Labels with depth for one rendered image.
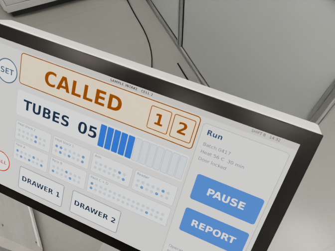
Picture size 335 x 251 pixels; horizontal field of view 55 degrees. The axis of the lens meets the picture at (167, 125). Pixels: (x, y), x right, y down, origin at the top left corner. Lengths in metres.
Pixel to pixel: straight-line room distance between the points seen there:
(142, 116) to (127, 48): 1.71
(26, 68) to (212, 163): 0.32
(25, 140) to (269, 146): 0.40
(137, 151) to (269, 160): 0.19
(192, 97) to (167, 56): 1.67
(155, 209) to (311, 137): 0.25
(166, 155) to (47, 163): 0.22
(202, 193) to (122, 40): 1.82
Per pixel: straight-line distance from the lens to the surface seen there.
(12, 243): 1.31
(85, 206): 0.58
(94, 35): 2.28
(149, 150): 0.47
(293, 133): 0.43
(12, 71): 0.58
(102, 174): 0.53
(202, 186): 0.47
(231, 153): 0.44
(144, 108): 0.46
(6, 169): 0.65
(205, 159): 0.45
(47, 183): 0.60
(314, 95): 1.17
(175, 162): 0.47
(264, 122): 0.43
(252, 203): 0.47
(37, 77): 0.54
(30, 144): 0.59
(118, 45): 2.19
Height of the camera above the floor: 1.54
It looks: 60 degrees down
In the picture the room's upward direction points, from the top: 1 degrees counter-clockwise
